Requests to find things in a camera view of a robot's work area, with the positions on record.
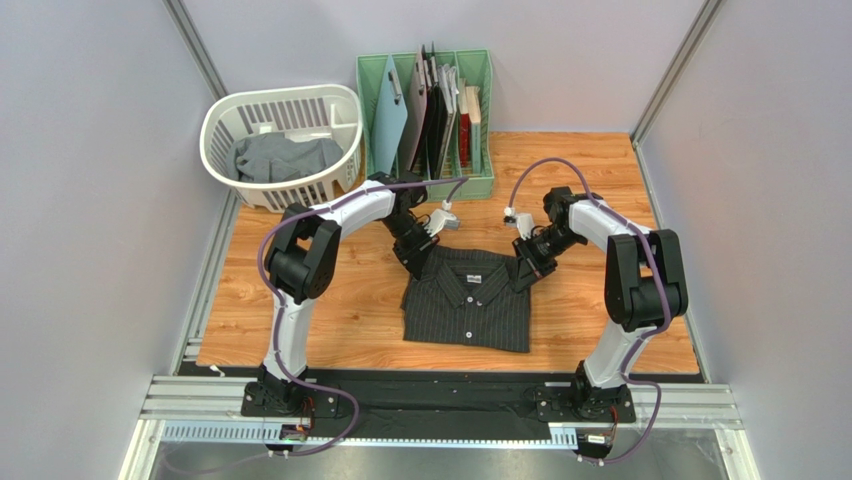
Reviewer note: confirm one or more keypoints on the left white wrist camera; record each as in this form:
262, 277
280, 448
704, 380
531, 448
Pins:
439, 220

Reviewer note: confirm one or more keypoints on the mauve clipboard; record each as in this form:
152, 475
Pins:
416, 103

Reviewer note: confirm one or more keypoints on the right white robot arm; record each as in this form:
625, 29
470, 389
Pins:
644, 284

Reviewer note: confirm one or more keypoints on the blue clipboard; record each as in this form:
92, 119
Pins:
389, 120

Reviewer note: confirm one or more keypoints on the white laundry basket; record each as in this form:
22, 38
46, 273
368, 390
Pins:
300, 114

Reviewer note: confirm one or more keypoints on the aluminium rail frame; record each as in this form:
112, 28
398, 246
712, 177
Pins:
685, 428

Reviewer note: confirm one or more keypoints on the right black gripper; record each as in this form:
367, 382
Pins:
530, 254

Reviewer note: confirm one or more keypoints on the black pinstriped long sleeve shirt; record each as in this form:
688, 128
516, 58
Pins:
468, 297

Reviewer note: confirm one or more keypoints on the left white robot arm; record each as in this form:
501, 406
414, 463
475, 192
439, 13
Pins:
298, 257

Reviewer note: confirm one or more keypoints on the black folder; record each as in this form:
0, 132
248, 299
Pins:
434, 108

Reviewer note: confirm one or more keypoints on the grey shirt in basket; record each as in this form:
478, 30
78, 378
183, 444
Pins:
273, 158

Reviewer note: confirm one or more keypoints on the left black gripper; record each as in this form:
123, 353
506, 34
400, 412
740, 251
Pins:
416, 257

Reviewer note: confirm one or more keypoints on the red book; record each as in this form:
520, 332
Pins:
464, 123

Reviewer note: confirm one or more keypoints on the green spine book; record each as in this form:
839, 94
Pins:
475, 128

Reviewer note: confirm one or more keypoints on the green file organizer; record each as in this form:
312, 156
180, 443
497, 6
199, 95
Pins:
476, 67

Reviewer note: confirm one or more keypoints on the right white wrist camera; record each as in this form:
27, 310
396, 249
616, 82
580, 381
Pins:
522, 222

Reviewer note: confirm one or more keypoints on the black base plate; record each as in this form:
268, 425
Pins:
433, 405

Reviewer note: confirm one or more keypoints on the grey notebook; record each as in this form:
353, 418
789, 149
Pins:
449, 93

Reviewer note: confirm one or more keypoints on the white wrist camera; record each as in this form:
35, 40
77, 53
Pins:
439, 220
522, 222

